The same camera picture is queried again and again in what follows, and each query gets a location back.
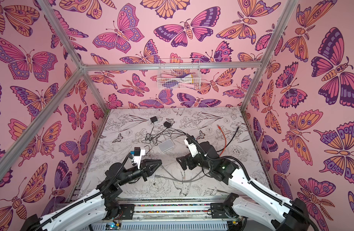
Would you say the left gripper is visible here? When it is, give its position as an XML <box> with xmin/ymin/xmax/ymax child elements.
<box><xmin>115</xmin><ymin>160</ymin><xmax>160</xmax><ymax>188</ymax></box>

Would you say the grey ethernet cable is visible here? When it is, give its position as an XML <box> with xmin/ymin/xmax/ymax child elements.
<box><xmin>153</xmin><ymin>170</ymin><xmax>209</xmax><ymax>183</ymax></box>
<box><xmin>159</xmin><ymin>164</ymin><xmax>206</xmax><ymax>181</ymax></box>

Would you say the black power cable with plug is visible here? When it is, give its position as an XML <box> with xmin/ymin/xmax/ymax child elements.
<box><xmin>142</xmin><ymin>128</ymin><xmax>189</xmax><ymax>157</ymax></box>

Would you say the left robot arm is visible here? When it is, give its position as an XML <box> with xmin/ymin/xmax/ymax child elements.
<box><xmin>21</xmin><ymin>158</ymin><xmax>162</xmax><ymax>231</ymax></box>

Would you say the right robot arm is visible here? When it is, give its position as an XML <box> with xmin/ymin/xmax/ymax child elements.
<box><xmin>176</xmin><ymin>137</ymin><xmax>318</xmax><ymax>231</ymax></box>

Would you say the black power adapter near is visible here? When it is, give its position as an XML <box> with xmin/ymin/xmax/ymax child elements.
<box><xmin>164</xmin><ymin>121</ymin><xmax>172</xmax><ymax>128</ymax></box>

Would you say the black power adapter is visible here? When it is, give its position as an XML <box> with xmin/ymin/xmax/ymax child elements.
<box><xmin>150</xmin><ymin>116</ymin><xmax>158</xmax><ymax>123</ymax></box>
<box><xmin>164</xmin><ymin>121</ymin><xmax>172</xmax><ymax>128</ymax></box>

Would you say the black power adapter far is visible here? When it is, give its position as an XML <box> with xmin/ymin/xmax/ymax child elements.
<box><xmin>150</xmin><ymin>116</ymin><xmax>158</xmax><ymax>123</ymax></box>

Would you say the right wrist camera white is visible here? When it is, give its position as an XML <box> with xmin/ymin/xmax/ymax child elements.
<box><xmin>184</xmin><ymin>138</ymin><xmax>199</xmax><ymax>158</ymax></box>

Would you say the black adapter cable tangled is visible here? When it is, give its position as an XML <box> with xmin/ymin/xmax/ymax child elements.
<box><xmin>142</xmin><ymin>122</ymin><xmax>167</xmax><ymax>146</ymax></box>

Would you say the red ethernet cable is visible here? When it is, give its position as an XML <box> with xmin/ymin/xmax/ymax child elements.
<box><xmin>216</xmin><ymin>125</ymin><xmax>227</xmax><ymax>157</ymax></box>

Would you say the front aluminium rail base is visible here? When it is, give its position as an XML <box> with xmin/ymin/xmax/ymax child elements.
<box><xmin>49</xmin><ymin>197</ymin><xmax>296</xmax><ymax>231</ymax></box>

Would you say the white wire basket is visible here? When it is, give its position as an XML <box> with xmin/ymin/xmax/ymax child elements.
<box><xmin>155</xmin><ymin>58</ymin><xmax>202</xmax><ymax>90</ymax></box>

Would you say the aluminium frame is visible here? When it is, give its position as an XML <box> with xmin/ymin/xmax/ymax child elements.
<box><xmin>0</xmin><ymin>0</ymin><xmax>299</xmax><ymax>191</ymax></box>

